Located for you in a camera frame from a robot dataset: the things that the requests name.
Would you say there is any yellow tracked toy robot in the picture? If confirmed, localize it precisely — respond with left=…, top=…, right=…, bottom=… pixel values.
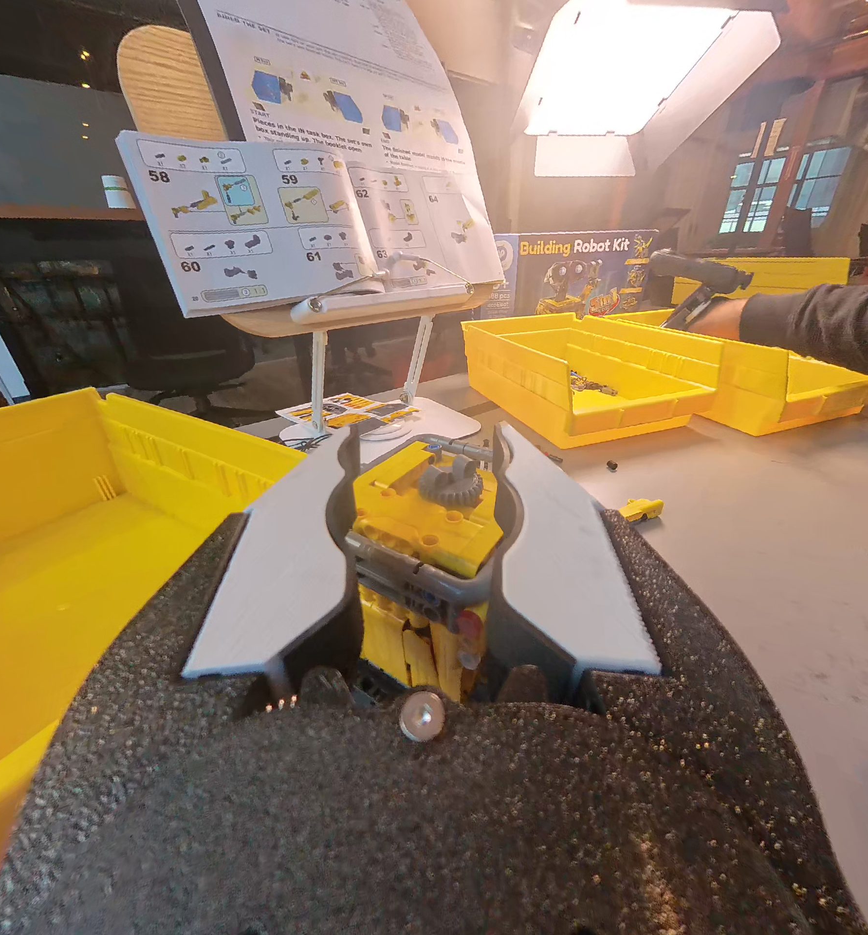
left=347, top=434, right=505, bottom=702

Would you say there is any yellow parts bin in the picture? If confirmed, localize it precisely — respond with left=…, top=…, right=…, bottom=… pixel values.
left=463, top=312, right=788, bottom=448
left=672, top=256, right=852, bottom=305
left=609, top=304, right=868, bottom=436

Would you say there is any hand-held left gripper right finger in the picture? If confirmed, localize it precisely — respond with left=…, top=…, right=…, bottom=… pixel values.
left=490, top=424, right=663, bottom=688

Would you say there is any white stand base with leaflet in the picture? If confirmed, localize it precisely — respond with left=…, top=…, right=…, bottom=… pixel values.
left=117, top=25, right=502, bottom=448

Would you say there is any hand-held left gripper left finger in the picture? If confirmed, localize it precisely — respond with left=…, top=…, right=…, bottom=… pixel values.
left=183, top=427, right=369, bottom=695

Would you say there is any robot kit cardboard box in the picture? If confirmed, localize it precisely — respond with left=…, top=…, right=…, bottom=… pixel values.
left=490, top=230, right=673, bottom=318

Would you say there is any person's right hand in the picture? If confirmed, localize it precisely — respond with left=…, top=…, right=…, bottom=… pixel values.
left=697, top=297, right=752, bottom=340

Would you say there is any bright light panel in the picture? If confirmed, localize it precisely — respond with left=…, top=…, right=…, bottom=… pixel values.
left=517, top=0, right=782, bottom=179

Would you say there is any person's right forearm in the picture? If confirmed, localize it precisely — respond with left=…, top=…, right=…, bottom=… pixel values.
left=738, top=282, right=868, bottom=384

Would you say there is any large instruction sheet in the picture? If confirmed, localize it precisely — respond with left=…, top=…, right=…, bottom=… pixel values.
left=198, top=0, right=473, bottom=165

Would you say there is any large yellow plastic bin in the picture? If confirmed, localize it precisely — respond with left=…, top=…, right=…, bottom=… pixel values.
left=0, top=388, right=306, bottom=895

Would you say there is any instruction booklet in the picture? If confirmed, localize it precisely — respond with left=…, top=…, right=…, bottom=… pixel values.
left=117, top=129, right=505, bottom=318

